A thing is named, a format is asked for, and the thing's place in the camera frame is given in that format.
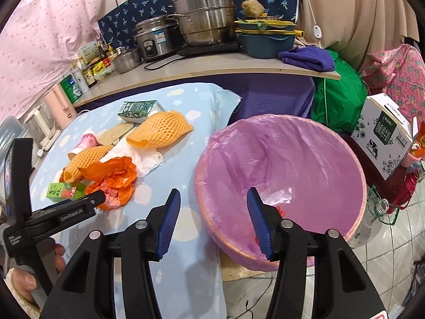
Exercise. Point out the blue basin with yellow trays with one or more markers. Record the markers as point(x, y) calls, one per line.
point(265, 32)

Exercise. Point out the blue plastic basin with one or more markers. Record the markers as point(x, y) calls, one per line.
point(265, 46)

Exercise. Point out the white paper towel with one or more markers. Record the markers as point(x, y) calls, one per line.
point(146, 161)

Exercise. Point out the green leaf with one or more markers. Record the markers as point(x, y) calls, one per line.
point(261, 26)

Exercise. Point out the white small appliance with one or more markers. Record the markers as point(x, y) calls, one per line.
point(36, 123)

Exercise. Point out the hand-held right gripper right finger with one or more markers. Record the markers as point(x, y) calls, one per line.
point(259, 219)

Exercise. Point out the group of condiment bottles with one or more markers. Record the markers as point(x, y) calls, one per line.
point(89, 69)

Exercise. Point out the steel steamer pot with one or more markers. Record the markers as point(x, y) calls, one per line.
point(206, 13)

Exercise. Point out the green cardboard box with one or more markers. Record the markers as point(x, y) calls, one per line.
point(59, 191)

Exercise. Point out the navy leaf print cloth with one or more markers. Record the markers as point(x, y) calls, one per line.
point(139, 3)

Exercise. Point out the purple towel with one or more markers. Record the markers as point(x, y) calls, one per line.
point(308, 58)

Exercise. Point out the pink paper cup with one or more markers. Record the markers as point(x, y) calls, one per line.
point(87, 141)

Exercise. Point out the pink trash bin with liner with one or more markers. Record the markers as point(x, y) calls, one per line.
point(298, 172)

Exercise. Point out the person's left hand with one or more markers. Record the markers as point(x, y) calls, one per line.
point(20, 280)

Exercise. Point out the wooden shelf board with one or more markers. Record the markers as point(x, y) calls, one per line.
point(215, 68)

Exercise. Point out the clear jug with silver neck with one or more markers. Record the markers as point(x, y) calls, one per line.
point(368, 226)

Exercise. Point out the pink pineapple print cloth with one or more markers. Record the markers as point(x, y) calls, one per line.
point(398, 73)

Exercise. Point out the black induction cooktop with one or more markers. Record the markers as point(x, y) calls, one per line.
point(212, 50)

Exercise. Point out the small orange foam fruit net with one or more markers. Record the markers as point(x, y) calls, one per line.
point(86, 159)

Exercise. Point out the pink dotted curtain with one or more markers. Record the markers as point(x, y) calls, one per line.
point(43, 40)

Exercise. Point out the green milk carton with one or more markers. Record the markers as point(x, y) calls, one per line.
point(136, 109)

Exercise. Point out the brown bread slice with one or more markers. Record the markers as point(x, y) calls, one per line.
point(109, 134)

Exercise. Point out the beige curtain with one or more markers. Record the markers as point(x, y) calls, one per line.
point(358, 13)

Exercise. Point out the white printed milk box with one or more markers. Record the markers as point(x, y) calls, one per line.
point(378, 133)

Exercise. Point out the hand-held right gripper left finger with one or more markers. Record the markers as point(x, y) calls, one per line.
point(169, 219)

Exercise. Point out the green and white carton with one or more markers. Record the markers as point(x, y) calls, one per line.
point(69, 89)

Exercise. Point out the small steel bowl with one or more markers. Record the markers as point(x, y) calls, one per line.
point(128, 61)

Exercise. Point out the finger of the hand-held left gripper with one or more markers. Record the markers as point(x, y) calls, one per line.
point(96, 198)

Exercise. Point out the purple hanging cloth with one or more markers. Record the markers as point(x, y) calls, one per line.
point(272, 96)

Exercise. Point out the blue printed blanket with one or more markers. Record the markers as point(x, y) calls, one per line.
point(186, 162)

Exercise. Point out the pink plastic basket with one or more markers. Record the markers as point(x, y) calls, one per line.
point(410, 162)

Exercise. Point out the pink electric kettle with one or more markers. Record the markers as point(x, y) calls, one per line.
point(59, 106)

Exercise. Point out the green cloth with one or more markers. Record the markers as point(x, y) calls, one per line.
point(338, 96)

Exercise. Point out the steel rice cooker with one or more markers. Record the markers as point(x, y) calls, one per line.
point(156, 40)

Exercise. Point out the orange snack packet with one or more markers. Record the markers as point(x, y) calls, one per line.
point(420, 139)

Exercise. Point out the red thermos flask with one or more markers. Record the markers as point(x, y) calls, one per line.
point(410, 182)

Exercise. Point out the dark maroon cloth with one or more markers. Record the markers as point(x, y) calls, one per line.
point(396, 186)

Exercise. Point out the large orange foam fruit net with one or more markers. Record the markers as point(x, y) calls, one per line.
point(159, 129)

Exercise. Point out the brown loofah sponge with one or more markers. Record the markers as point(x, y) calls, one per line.
point(252, 8)

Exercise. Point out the clear plastic storage box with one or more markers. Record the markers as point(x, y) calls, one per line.
point(10, 133)

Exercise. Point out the orange plastic bag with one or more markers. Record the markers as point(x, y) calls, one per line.
point(113, 176)

